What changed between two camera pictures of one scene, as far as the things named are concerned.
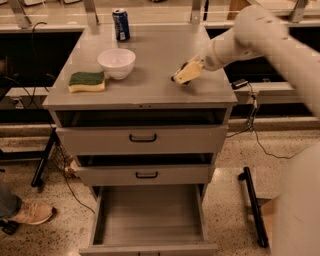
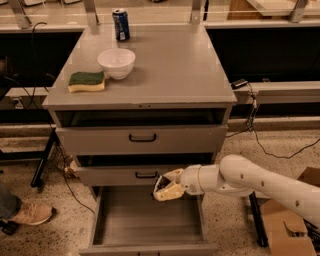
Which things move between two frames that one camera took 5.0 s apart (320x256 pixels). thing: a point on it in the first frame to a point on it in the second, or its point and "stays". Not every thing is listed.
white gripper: x=208 y=60 to x=190 y=180
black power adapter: x=239 y=83 stays
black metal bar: x=260 y=227 stays
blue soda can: x=121 y=24 stays
